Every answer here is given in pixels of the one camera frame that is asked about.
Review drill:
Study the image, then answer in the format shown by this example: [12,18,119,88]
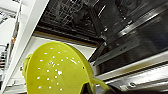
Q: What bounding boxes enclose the dishwasher wire rack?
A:
[39,0,104,33]

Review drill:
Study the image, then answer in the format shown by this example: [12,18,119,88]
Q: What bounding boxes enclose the stainless steel dishwasher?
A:
[33,0,168,94]

